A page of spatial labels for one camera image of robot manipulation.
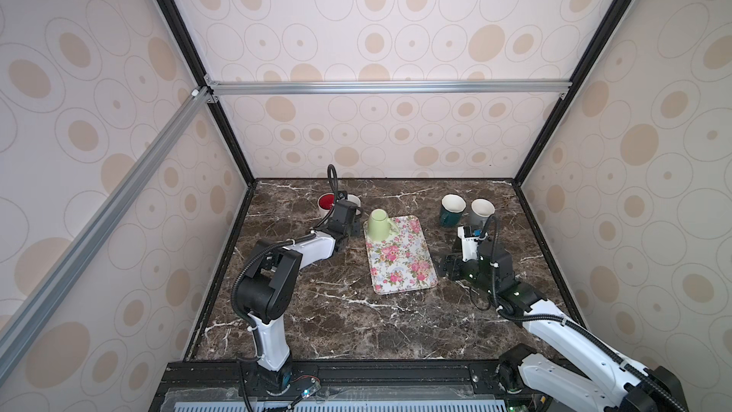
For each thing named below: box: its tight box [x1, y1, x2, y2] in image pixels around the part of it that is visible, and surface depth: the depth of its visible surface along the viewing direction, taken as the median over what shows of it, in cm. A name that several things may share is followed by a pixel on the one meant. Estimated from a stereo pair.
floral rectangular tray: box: [363, 215, 438, 295], surface depth 99 cm
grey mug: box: [469, 197, 496, 230], surface depth 102 cm
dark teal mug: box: [440, 193, 468, 227], surface depth 102 cm
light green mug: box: [367, 207, 399, 243], surface depth 99 cm
